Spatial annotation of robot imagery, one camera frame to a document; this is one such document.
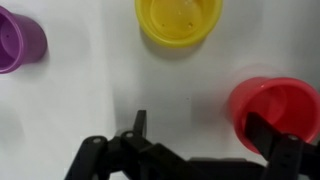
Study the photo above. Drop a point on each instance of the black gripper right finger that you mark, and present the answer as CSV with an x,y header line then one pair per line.
x,y
283,153

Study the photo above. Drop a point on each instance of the yellow cup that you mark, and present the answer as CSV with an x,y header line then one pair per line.
x,y
176,21

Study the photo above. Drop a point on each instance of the purple cup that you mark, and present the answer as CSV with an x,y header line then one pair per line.
x,y
15,40

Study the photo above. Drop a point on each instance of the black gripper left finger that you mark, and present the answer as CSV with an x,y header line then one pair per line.
x,y
90,156

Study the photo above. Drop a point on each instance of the red cup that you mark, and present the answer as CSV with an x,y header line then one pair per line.
x,y
283,100

